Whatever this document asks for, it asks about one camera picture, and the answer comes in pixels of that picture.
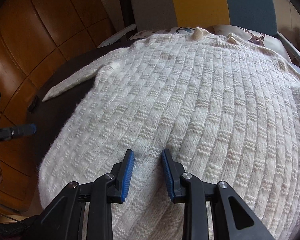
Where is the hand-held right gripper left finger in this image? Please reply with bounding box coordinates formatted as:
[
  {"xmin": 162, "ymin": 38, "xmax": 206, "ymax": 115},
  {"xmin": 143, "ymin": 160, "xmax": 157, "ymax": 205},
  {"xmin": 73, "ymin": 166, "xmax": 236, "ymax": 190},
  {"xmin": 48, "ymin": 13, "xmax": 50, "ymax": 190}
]
[{"xmin": 38, "ymin": 149, "xmax": 135, "ymax": 240}]

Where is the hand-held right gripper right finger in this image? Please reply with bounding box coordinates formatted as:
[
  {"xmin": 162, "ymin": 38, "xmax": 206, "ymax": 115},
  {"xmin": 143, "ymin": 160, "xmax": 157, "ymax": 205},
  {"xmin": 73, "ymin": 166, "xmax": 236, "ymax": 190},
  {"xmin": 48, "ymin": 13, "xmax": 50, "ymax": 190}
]
[{"xmin": 161, "ymin": 149, "xmax": 275, "ymax": 240}]

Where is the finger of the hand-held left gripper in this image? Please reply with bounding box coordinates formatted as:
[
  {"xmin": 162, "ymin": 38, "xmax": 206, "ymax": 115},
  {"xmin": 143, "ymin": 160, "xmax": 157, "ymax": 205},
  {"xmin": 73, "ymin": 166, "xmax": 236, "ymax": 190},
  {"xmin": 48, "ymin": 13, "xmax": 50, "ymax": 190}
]
[{"xmin": 0, "ymin": 124, "xmax": 37, "ymax": 140}]

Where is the cream knit sweater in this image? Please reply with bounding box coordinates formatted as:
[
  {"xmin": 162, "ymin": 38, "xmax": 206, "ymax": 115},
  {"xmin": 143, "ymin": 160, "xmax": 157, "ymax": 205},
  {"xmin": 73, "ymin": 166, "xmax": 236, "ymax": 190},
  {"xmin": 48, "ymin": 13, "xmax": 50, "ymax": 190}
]
[{"xmin": 38, "ymin": 26, "xmax": 300, "ymax": 240}]

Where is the wooden wardrobe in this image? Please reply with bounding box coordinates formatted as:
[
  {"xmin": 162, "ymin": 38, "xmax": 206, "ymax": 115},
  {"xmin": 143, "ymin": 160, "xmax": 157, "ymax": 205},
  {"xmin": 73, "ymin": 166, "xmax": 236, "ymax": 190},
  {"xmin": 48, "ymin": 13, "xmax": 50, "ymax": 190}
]
[{"xmin": 0, "ymin": 0, "xmax": 115, "ymax": 213}]

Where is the geometric print pillow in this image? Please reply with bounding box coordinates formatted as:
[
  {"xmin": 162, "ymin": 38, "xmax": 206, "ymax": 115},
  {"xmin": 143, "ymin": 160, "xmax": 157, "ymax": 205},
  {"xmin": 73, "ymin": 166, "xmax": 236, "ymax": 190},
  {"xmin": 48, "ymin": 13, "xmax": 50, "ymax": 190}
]
[{"xmin": 126, "ymin": 26, "xmax": 193, "ymax": 40}]

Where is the deer print pillow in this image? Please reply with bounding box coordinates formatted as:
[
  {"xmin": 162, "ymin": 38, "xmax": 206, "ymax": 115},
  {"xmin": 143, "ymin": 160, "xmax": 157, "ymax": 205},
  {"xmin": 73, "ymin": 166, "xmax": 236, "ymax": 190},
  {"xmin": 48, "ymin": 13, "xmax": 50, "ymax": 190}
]
[{"xmin": 212, "ymin": 24, "xmax": 290, "ymax": 60}]

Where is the grey yellow blue sofa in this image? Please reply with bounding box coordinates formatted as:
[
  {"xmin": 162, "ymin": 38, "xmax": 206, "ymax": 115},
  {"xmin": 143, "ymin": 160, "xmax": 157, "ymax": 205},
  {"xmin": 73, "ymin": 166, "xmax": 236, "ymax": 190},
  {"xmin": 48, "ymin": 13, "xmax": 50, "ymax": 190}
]
[{"xmin": 97, "ymin": 0, "xmax": 300, "ymax": 74}]

